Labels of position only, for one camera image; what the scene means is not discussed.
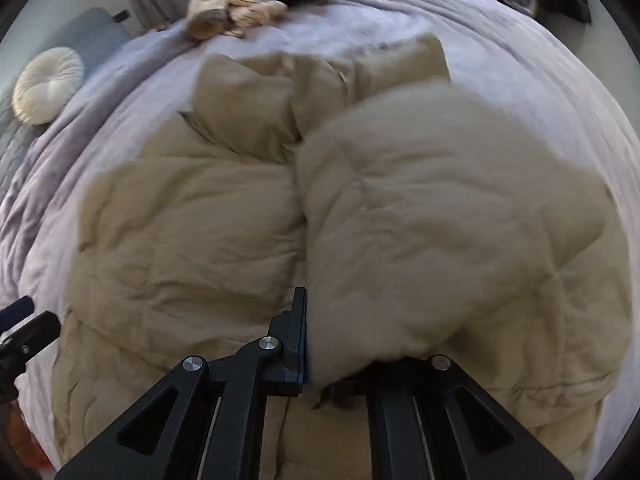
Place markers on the pile of beige plush toys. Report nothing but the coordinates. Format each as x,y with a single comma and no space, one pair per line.
240,5

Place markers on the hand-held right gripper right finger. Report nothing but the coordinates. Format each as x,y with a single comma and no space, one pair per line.
395,410

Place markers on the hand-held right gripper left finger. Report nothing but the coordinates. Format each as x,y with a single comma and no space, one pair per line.
302,350

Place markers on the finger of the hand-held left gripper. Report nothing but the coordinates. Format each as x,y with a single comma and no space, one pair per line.
30,332

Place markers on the blue-grey pillow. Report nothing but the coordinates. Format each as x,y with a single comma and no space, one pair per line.
90,35

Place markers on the lavender fluffy blanket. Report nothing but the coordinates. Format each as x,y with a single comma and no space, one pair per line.
500,60

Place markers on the round white cushion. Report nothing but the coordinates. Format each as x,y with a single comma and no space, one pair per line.
46,85

